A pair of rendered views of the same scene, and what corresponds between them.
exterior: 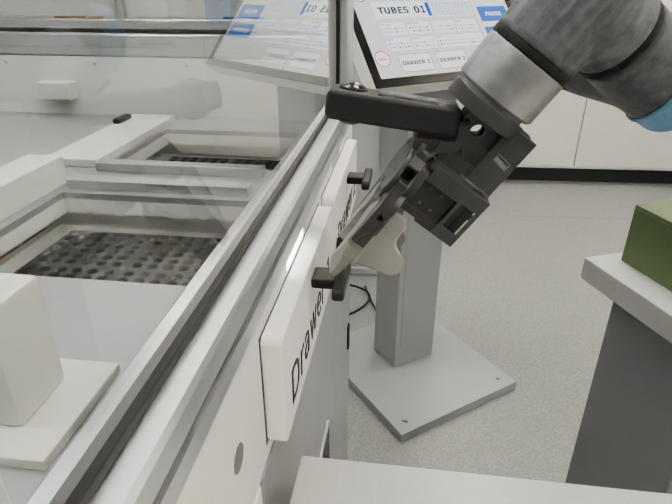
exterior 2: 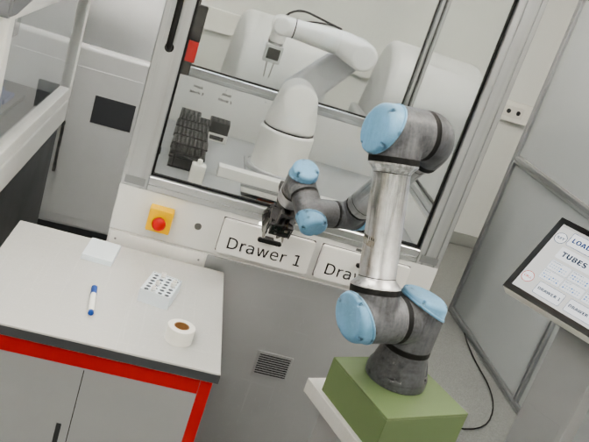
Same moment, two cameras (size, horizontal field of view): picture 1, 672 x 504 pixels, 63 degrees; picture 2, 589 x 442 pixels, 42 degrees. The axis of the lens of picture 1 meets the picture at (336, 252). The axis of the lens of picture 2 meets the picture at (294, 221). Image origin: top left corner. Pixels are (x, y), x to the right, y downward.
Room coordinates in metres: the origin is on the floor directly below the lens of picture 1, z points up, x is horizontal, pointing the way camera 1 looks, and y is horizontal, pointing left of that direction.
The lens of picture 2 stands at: (-0.13, -2.07, 1.72)
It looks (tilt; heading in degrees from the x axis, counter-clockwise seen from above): 19 degrees down; 72
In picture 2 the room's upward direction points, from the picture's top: 19 degrees clockwise
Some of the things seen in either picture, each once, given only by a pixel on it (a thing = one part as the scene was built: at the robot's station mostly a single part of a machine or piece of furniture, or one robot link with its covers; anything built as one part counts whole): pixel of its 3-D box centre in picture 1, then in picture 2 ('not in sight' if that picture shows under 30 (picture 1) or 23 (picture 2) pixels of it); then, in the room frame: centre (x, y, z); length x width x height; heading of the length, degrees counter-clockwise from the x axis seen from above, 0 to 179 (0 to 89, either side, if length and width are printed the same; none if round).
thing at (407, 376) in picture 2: not in sight; (401, 360); (0.72, -0.59, 0.91); 0.15 x 0.15 x 0.10
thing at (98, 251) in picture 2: not in sight; (101, 251); (0.02, -0.01, 0.77); 0.13 x 0.09 x 0.02; 79
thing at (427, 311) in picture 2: not in sight; (415, 317); (0.71, -0.59, 1.03); 0.13 x 0.12 x 0.14; 16
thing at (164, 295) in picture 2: not in sight; (159, 290); (0.18, -0.21, 0.78); 0.12 x 0.08 x 0.04; 71
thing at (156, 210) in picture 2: not in sight; (159, 219); (0.17, 0.06, 0.88); 0.07 x 0.05 x 0.07; 172
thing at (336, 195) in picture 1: (341, 197); (361, 271); (0.81, -0.01, 0.87); 0.29 x 0.02 x 0.11; 172
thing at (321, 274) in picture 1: (330, 278); (269, 240); (0.49, 0.01, 0.91); 0.07 x 0.04 x 0.01; 172
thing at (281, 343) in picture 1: (305, 302); (266, 245); (0.50, 0.03, 0.87); 0.29 x 0.02 x 0.11; 172
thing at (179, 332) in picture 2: not in sight; (180, 332); (0.22, -0.42, 0.78); 0.07 x 0.07 x 0.04
